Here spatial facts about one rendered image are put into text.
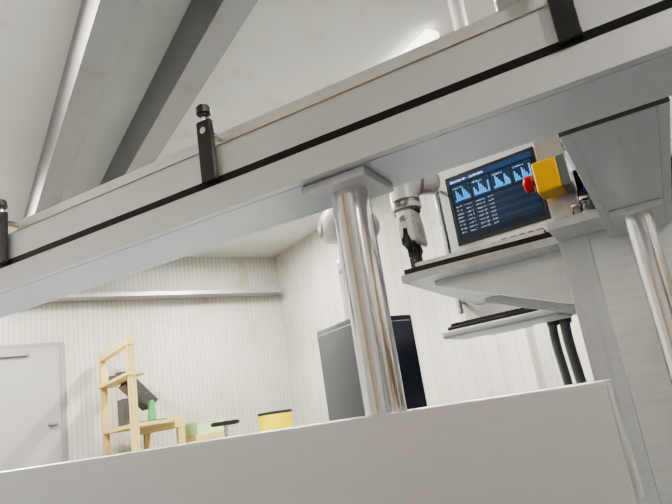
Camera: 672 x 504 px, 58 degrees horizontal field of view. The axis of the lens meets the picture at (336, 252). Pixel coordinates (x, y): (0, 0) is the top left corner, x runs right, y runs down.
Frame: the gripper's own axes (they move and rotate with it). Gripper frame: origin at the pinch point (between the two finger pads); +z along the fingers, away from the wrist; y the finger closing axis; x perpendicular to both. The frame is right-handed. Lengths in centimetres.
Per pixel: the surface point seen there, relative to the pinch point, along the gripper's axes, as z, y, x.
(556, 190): -3.7, -19.6, -41.9
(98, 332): -134, 472, 680
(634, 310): 25, -13, -50
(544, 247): 6.3, -10.5, -35.3
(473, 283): 9.3, -2.5, -15.0
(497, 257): 5.9, -11.0, -24.3
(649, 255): 17, -35, -56
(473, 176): -52, 90, -1
